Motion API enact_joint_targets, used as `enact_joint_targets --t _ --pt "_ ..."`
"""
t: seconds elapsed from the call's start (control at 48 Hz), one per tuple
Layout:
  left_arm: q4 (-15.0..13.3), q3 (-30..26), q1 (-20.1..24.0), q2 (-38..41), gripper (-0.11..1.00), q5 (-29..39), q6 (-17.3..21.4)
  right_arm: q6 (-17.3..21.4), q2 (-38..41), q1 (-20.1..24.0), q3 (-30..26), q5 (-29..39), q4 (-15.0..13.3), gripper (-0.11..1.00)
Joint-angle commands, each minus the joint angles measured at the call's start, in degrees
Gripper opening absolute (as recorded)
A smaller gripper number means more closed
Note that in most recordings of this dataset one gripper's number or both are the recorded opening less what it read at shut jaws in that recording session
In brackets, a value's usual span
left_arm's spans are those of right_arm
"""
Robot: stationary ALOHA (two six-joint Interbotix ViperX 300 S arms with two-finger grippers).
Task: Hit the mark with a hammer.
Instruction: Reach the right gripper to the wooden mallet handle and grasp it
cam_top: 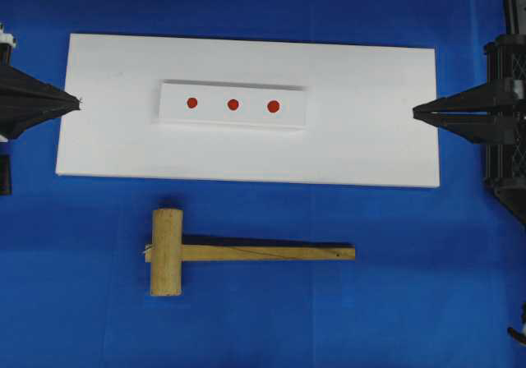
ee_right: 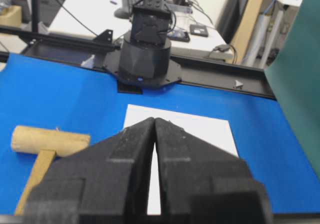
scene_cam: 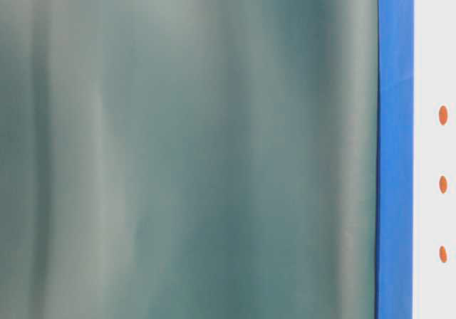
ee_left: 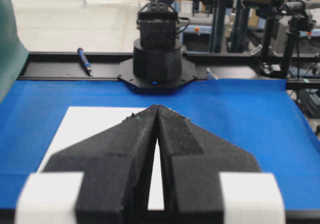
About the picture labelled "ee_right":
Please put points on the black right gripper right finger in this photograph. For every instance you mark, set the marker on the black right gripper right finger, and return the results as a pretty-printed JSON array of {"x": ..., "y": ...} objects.
[{"x": 203, "y": 184}]

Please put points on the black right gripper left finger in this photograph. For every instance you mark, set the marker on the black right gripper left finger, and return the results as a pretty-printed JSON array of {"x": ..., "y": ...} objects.
[{"x": 106, "y": 183}]

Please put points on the wooden mallet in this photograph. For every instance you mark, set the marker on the wooden mallet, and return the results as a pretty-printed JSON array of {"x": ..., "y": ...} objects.
[{"x": 46, "y": 144}]

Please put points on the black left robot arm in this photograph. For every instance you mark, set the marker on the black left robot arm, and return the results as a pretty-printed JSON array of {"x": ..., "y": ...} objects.
[{"x": 145, "y": 51}]

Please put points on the white board with red dots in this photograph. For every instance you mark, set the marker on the white board with red dots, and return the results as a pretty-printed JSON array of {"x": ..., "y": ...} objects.
[{"x": 212, "y": 130}]

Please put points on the green backdrop curtain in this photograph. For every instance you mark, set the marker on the green backdrop curtain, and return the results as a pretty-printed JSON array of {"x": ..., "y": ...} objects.
[{"x": 294, "y": 78}]

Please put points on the black device on desk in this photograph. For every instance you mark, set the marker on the black device on desk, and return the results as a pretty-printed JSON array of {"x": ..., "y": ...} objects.
[{"x": 198, "y": 30}]

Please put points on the white background desk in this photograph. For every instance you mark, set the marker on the white background desk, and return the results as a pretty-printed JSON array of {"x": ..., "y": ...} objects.
[{"x": 88, "y": 18}]

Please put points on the black aluminium frame rail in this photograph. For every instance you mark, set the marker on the black aluminium frame rail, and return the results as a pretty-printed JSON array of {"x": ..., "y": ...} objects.
[{"x": 195, "y": 71}]

